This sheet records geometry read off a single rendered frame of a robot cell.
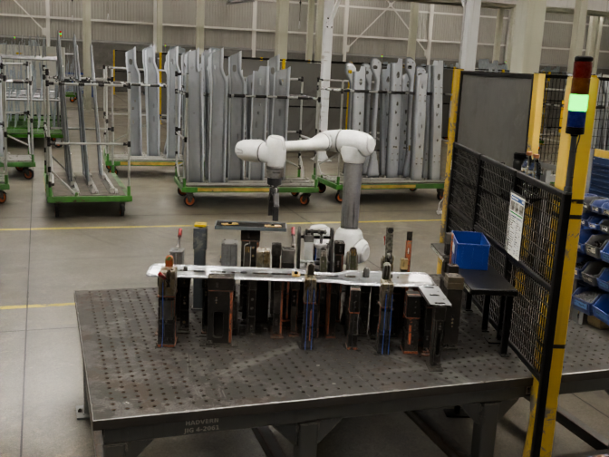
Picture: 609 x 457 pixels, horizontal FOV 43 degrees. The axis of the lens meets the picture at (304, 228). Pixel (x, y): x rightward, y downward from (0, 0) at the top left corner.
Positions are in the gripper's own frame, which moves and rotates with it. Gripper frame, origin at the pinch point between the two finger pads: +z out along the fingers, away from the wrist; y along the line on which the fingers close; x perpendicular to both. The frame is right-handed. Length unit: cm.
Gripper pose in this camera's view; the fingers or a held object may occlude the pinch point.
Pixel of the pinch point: (273, 216)
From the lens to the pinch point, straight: 401.1
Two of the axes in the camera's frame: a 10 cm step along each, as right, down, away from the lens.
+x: 9.8, 0.0, 2.1
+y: 2.1, 2.2, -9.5
